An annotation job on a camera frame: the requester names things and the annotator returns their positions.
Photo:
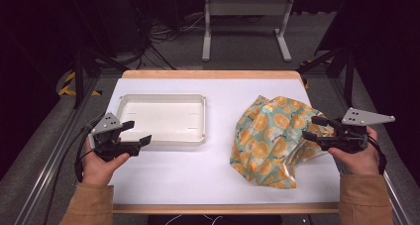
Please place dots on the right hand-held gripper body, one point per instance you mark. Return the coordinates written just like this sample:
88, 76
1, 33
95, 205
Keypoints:
346, 137

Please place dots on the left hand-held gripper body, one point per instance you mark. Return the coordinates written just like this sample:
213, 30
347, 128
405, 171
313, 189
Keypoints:
105, 142

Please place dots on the white plastic tray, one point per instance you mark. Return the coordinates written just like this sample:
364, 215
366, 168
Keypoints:
165, 117

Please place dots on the orange-print cloth bag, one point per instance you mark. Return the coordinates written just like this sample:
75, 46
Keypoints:
264, 142

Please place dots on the person's right hand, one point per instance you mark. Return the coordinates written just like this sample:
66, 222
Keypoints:
360, 162

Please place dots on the person's left hand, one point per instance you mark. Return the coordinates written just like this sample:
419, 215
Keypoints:
99, 172

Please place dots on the black metal stand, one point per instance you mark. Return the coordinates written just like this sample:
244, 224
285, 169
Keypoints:
78, 76
348, 76

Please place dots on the white table mat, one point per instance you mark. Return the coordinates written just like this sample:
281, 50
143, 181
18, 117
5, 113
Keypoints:
204, 172

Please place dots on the yellow black hazard tape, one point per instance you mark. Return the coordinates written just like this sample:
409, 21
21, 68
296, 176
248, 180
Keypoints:
66, 86

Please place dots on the aluminium frame rail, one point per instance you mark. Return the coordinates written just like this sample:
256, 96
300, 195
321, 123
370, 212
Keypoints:
393, 188
49, 165

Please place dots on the white metal table frame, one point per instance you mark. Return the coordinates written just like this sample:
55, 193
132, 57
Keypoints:
246, 7

